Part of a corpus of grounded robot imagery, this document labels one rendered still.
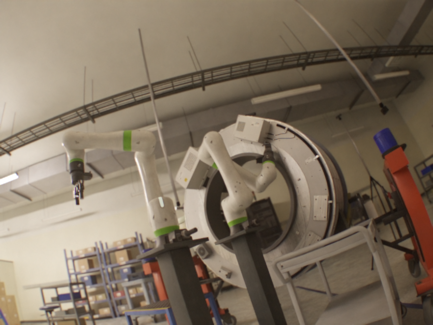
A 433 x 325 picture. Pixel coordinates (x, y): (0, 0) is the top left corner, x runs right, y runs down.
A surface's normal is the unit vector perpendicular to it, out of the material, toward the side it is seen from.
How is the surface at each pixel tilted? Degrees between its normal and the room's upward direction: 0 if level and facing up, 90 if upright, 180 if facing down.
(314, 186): 90
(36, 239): 90
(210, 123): 90
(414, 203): 90
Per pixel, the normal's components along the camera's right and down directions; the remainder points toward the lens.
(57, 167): 0.00, -0.40
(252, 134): -0.61, -0.13
